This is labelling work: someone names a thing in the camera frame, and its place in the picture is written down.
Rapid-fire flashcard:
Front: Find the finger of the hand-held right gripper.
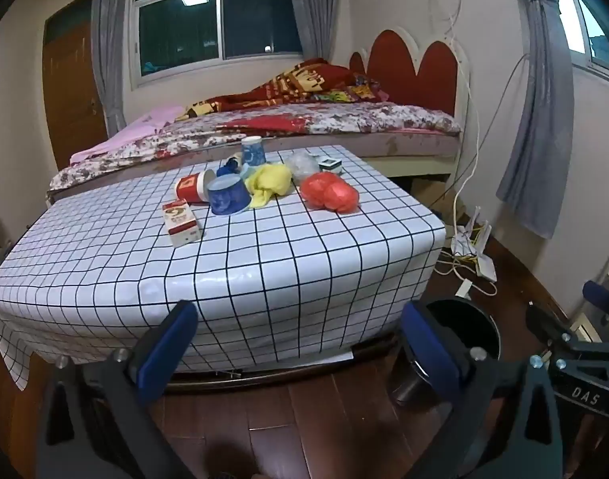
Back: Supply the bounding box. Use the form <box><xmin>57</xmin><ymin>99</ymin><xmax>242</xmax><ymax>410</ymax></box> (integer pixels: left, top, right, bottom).
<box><xmin>525</xmin><ymin>302</ymin><xmax>579</xmax><ymax>347</ymax></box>
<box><xmin>583</xmin><ymin>280</ymin><xmax>609</xmax><ymax>313</ymax></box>

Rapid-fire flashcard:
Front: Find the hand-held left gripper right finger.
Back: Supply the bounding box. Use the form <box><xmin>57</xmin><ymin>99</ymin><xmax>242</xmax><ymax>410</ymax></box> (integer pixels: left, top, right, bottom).
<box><xmin>400</xmin><ymin>302</ymin><xmax>567</xmax><ymax>479</ymax></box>

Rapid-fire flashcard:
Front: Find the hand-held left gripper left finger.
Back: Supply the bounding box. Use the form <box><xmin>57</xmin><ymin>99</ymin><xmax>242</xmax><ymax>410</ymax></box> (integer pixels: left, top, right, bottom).
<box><xmin>38</xmin><ymin>300</ymin><xmax>200</xmax><ymax>479</ymax></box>

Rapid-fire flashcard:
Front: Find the black trash bin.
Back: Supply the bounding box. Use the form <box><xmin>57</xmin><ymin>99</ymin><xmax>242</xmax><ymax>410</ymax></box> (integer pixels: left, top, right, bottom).
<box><xmin>389</xmin><ymin>298</ymin><xmax>501</xmax><ymax>407</ymax></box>

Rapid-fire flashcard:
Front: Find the red paper cup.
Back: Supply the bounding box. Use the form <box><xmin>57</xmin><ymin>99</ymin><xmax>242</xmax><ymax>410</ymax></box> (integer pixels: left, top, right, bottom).
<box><xmin>175</xmin><ymin>170</ymin><xmax>216</xmax><ymax>203</ymax></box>

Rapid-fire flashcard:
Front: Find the dark blue paper cup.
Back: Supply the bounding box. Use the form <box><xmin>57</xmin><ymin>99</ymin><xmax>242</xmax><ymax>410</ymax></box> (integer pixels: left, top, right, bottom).
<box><xmin>207</xmin><ymin>176</ymin><xmax>251</xmax><ymax>216</ymax></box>

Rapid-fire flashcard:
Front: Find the yellow cloth bundle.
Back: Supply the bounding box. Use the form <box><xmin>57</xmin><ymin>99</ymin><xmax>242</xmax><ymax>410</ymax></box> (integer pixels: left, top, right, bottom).
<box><xmin>245</xmin><ymin>164</ymin><xmax>292</xmax><ymax>209</ymax></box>

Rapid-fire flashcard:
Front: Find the blue patterned paper cup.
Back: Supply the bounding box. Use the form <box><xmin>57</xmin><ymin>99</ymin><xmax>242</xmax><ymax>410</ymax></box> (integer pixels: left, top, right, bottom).
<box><xmin>241</xmin><ymin>136</ymin><xmax>266</xmax><ymax>166</ymax></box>

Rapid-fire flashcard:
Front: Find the white router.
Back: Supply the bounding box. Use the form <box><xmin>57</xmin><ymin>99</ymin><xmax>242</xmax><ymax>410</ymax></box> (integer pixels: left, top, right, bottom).
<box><xmin>451</xmin><ymin>207</ymin><xmax>497</xmax><ymax>280</ymax></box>

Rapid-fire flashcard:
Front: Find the red and white carton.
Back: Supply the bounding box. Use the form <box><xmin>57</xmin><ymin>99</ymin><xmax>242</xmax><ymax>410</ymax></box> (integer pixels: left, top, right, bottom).
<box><xmin>163</xmin><ymin>200</ymin><xmax>204</xmax><ymax>248</ymax></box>

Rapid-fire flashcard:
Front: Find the red plastic bag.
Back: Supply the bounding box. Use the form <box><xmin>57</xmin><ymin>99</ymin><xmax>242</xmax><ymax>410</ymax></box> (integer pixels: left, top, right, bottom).
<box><xmin>299</xmin><ymin>172</ymin><xmax>360</xmax><ymax>212</ymax></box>

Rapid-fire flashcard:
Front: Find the grey tied curtain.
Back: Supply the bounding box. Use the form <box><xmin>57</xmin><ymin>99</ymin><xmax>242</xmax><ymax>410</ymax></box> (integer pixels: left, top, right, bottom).
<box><xmin>496</xmin><ymin>0</ymin><xmax>577</xmax><ymax>240</ymax></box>

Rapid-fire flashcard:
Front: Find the blue crumpled wrapper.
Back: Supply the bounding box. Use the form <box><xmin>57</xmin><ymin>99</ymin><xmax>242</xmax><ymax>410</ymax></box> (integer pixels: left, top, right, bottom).
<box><xmin>216</xmin><ymin>156</ymin><xmax>245</xmax><ymax>178</ymax></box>

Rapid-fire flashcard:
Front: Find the clear plastic bag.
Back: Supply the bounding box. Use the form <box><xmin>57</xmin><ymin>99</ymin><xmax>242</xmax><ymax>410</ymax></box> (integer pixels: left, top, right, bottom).
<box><xmin>285</xmin><ymin>152</ymin><xmax>321</xmax><ymax>185</ymax></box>

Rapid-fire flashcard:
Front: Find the pink bed sheet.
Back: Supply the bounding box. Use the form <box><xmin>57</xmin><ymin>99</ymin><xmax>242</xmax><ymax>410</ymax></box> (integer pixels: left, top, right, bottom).
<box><xmin>70</xmin><ymin>106</ymin><xmax>186</xmax><ymax>165</ymax></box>

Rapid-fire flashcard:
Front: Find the bed with floral sheet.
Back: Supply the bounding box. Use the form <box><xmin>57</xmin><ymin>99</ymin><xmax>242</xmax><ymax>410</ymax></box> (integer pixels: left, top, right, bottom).
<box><xmin>47</xmin><ymin>102</ymin><xmax>462</xmax><ymax>195</ymax></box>

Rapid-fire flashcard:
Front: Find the small side window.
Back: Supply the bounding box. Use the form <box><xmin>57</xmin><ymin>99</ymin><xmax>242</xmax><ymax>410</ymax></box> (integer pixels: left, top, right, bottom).
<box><xmin>556</xmin><ymin>0</ymin><xmax>609</xmax><ymax>81</ymax></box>

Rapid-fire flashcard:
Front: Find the brown wooden door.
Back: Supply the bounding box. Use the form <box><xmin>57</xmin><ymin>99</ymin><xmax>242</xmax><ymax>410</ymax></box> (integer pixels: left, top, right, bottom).
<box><xmin>42</xmin><ymin>0</ymin><xmax>108</xmax><ymax>170</ymax></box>

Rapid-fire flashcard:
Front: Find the red and white headboard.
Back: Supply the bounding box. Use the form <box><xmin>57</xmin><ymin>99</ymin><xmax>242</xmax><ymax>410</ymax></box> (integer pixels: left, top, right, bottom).
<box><xmin>348</xmin><ymin>27</ymin><xmax>472</xmax><ymax>121</ymax></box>

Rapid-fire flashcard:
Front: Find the red printed blanket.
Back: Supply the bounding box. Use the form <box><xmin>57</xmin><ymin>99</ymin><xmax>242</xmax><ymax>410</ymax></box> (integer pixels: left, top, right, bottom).
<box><xmin>177</xmin><ymin>58</ymin><xmax>390</xmax><ymax>121</ymax></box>

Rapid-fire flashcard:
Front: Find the large window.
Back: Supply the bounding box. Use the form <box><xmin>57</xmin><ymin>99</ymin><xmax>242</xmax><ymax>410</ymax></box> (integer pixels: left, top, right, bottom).
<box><xmin>130</xmin><ymin>0</ymin><xmax>305</xmax><ymax>88</ymax></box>

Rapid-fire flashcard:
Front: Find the white wall cable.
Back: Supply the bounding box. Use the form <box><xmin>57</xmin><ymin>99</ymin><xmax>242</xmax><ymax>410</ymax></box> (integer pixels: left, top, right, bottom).
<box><xmin>424</xmin><ymin>0</ymin><xmax>485</xmax><ymax>240</ymax></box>

